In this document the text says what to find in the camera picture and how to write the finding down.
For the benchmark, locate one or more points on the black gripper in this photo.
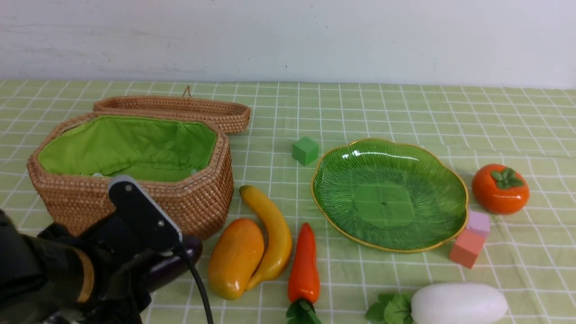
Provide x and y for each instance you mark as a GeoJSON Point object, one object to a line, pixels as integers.
{"type": "Point", "coordinates": [119, 295]}

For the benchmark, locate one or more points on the orange yellow mango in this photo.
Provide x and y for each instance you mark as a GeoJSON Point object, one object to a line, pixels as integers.
{"type": "Point", "coordinates": [234, 258]}

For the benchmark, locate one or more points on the yellow banana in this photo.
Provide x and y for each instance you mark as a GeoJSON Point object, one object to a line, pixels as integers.
{"type": "Point", "coordinates": [279, 248]}

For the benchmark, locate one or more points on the orange carrot with green leaves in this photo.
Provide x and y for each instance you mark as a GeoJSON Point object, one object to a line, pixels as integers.
{"type": "Point", "coordinates": [304, 281]}

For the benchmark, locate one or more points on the white radish with green leaves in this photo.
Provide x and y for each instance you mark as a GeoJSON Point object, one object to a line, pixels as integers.
{"type": "Point", "coordinates": [441, 303]}

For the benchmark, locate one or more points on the orange persimmon with green leaves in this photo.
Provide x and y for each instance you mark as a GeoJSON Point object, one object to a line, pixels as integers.
{"type": "Point", "coordinates": [500, 190]}

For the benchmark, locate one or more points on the dark purple eggplant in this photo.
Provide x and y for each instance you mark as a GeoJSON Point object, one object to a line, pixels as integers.
{"type": "Point", "coordinates": [162, 270]}

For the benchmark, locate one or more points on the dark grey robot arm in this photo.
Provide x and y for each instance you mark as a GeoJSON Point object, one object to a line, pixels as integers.
{"type": "Point", "coordinates": [40, 276]}

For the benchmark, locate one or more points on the woven wicker basket green lining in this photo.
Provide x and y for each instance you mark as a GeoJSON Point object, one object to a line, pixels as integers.
{"type": "Point", "coordinates": [183, 163]}

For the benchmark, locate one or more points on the woven wicker basket lid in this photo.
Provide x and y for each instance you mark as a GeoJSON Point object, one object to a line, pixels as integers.
{"type": "Point", "coordinates": [229, 117]}

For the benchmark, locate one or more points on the green foam cube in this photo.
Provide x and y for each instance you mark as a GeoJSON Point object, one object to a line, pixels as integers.
{"type": "Point", "coordinates": [305, 151]}

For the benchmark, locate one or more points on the green leaf-shaped glass plate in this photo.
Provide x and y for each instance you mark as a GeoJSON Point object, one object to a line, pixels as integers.
{"type": "Point", "coordinates": [393, 197]}

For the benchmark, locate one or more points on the green checkered tablecloth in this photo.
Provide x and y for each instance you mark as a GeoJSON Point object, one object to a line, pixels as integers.
{"type": "Point", "coordinates": [529, 256]}

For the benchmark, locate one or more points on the salmon foam cube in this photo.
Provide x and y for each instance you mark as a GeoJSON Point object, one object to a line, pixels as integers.
{"type": "Point", "coordinates": [467, 248]}

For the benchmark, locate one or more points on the pink foam cube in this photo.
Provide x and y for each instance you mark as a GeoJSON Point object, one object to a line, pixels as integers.
{"type": "Point", "coordinates": [479, 223]}

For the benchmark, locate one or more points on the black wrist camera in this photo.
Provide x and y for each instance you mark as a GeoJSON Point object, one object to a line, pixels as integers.
{"type": "Point", "coordinates": [143, 216]}

